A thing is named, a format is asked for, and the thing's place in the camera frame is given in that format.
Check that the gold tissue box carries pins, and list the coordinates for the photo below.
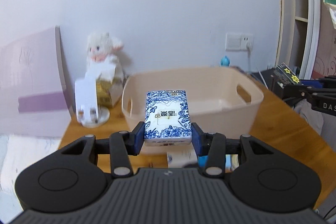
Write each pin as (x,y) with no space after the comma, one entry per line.
(109,92)

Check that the blue cartoon tissue pack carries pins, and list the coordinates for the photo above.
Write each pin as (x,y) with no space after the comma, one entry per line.
(231,162)

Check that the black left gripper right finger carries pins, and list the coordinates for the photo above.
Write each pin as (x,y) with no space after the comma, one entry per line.
(217,146)

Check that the white wall switch socket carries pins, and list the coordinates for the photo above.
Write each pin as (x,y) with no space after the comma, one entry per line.
(239,42)

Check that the beige plastic storage basket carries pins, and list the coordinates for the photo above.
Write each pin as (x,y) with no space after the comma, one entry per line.
(220,99)

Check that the pink purple headboard panel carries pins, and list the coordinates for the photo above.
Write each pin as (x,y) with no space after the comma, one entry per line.
(34,96)

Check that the white plug with cable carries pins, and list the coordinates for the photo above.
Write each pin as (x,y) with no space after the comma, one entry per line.
(248,56)

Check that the white phone stand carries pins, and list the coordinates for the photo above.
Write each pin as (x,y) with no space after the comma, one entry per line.
(88,113)

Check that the white door frame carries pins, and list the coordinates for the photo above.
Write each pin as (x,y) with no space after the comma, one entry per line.
(312,38)

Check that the black box yellow stars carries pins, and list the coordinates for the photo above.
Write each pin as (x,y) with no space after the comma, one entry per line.
(282,76)

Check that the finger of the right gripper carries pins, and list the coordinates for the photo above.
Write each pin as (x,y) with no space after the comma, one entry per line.
(318,90)

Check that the white bed sheet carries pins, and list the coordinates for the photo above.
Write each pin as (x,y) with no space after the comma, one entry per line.
(17,153)

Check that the white plush lamb toy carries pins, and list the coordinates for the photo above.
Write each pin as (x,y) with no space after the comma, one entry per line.
(103,64)

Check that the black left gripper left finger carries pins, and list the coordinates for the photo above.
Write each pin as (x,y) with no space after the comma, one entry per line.
(81,155)

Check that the blue small figurine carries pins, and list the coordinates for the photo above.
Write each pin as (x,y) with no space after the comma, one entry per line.
(225,61)

